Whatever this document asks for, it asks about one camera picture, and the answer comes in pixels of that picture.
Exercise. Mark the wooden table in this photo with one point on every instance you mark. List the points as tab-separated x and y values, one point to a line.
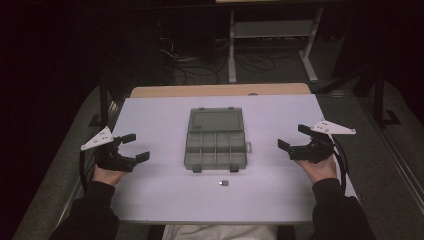
220	90

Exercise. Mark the person's lap in light trousers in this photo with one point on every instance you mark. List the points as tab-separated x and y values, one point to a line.
220	232

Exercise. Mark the black metal stand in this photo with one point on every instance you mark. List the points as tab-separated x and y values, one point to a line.
103	103
381	100

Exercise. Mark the person's right hand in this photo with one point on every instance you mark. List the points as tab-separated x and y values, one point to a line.
321	170

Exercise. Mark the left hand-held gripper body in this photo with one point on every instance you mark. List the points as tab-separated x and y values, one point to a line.
110	160

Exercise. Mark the white metal shelf stand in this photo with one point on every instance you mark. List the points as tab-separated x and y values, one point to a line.
271	30

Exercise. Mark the person's left hand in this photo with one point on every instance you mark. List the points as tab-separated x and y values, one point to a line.
106	176

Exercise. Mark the grey plastic organizer box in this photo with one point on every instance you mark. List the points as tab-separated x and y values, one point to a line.
215	143

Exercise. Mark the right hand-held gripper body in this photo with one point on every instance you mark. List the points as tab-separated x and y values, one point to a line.
313	153

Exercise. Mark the small grey metal adapter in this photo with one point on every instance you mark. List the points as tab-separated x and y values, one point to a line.
224	183

